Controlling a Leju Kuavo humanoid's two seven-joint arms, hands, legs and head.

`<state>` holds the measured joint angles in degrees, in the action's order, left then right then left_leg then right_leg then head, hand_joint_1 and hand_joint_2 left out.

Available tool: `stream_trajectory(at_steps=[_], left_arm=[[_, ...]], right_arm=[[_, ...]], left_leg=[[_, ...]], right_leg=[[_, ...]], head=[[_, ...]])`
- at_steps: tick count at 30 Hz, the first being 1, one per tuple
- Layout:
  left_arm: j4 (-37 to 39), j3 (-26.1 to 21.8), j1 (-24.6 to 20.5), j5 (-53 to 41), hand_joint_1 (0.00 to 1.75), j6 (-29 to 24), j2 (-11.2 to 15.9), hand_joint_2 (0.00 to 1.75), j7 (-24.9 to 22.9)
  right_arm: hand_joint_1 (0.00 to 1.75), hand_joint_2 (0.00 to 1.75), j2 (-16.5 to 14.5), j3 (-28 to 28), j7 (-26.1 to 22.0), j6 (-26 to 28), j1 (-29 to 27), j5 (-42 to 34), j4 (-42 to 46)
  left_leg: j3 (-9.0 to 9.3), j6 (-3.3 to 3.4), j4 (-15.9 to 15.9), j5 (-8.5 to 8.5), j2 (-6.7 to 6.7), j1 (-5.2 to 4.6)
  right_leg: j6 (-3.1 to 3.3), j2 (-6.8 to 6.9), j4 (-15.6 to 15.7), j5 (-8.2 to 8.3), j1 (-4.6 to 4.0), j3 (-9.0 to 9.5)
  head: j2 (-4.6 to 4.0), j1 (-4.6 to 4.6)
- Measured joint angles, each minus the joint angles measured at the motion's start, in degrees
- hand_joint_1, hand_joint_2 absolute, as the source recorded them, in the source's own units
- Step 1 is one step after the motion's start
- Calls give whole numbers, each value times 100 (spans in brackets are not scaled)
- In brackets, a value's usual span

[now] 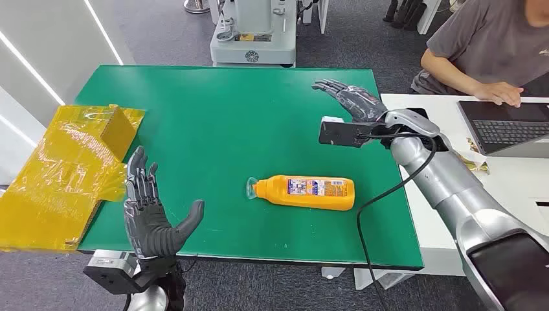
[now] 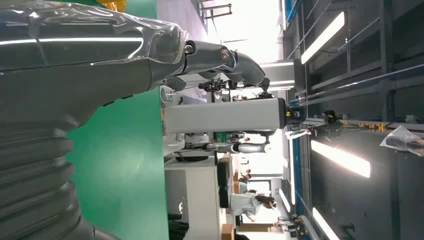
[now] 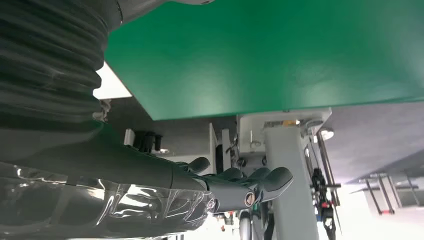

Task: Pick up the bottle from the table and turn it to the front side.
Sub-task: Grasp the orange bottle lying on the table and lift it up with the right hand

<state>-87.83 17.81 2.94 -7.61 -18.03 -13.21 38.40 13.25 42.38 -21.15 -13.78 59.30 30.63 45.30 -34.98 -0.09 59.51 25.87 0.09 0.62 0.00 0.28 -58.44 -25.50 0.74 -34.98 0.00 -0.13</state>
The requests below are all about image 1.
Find white table foot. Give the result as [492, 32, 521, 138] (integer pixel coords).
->
[320, 266, 346, 281]
[353, 268, 415, 291]

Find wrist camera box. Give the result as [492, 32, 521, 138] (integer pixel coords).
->
[318, 115, 387, 149]
[82, 249, 149, 296]

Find yellow taped cardboard box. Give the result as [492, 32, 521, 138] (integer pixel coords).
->
[0, 104, 146, 253]

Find orange plastic bottle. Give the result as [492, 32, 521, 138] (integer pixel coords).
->
[246, 174, 356, 212]

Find black chair legs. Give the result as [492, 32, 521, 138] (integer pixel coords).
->
[382, 0, 428, 32]

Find gold snack packet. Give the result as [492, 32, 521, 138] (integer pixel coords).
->
[461, 138, 490, 175]

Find person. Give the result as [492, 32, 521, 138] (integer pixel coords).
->
[409, 0, 549, 108]

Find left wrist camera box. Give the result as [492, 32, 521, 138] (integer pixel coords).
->
[82, 249, 149, 296]

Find dark grey laptop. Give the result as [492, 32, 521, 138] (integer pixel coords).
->
[456, 100, 549, 159]

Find chrome round stand base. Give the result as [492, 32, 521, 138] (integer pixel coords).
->
[183, 0, 211, 14]

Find person's right hand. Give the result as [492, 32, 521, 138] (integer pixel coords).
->
[471, 81, 525, 108]

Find grey machine base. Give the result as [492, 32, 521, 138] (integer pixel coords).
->
[209, 0, 298, 68]

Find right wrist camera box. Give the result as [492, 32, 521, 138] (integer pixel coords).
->
[318, 115, 387, 149]

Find white furniture panel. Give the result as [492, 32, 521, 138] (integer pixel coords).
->
[416, 0, 443, 36]
[316, 0, 330, 34]

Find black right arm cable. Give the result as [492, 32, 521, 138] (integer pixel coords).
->
[355, 130, 438, 311]

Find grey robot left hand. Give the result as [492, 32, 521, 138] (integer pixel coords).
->
[123, 146, 205, 260]

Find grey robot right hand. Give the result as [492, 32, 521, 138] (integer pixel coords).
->
[311, 78, 389, 124]

